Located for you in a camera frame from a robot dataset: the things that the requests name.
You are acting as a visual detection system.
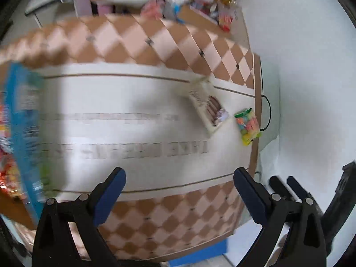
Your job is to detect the colourful candy bag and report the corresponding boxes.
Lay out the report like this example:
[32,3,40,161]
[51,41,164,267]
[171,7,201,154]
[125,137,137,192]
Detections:
[234,108,261,146]

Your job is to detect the Sedaap noodle packet yellow red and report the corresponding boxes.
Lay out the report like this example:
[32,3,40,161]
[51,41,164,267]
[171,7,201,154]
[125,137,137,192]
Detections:
[1,104,21,200]

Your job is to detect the chocolate biscuit white packet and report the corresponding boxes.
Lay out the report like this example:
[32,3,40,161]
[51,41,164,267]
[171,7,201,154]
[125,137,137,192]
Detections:
[177,77,231,136]

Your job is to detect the blue seat chair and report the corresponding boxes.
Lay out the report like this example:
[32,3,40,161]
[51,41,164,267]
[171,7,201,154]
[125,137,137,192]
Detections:
[168,239,227,267]

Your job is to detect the checkered table mat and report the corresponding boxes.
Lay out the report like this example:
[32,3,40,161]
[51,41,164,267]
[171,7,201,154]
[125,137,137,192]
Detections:
[1,14,261,260]

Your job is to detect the cardboard box blue sides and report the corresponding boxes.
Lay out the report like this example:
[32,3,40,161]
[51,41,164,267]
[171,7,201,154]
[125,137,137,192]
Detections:
[1,61,51,225]

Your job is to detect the pile of snack bags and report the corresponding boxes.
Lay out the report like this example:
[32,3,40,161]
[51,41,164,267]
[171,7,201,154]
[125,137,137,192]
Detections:
[140,0,238,32]

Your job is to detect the pink box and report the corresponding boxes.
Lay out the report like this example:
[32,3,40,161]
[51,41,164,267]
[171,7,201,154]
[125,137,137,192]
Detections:
[74,0,92,17]

